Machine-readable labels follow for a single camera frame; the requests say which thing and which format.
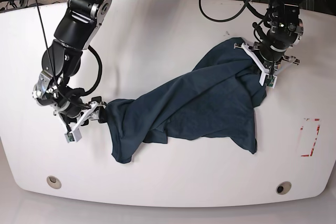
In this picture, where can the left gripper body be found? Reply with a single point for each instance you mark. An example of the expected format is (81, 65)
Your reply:
(285, 30)

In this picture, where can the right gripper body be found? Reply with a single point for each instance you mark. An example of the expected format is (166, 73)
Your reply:
(55, 92)

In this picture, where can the dark teal T-shirt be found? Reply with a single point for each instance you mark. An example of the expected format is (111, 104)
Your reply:
(216, 99)

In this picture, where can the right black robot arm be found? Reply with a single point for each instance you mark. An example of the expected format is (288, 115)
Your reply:
(62, 59)

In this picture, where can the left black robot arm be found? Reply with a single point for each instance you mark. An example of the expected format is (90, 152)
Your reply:
(265, 29)

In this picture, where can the left table grommet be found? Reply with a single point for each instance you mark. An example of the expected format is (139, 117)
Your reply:
(53, 182)

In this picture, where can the table grommet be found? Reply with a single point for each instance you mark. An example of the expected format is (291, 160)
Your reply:
(53, 182)
(283, 188)

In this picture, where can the red tape rectangle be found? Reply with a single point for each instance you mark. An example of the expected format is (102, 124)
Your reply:
(308, 136)

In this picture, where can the right table grommet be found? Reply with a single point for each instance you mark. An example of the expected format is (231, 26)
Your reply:
(283, 188)

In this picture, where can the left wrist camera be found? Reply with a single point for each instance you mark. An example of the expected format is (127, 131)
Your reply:
(268, 80)

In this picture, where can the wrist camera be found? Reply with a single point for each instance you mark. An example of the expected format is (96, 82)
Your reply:
(73, 136)
(268, 80)

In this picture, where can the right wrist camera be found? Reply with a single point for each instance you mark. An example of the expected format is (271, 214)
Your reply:
(73, 136)

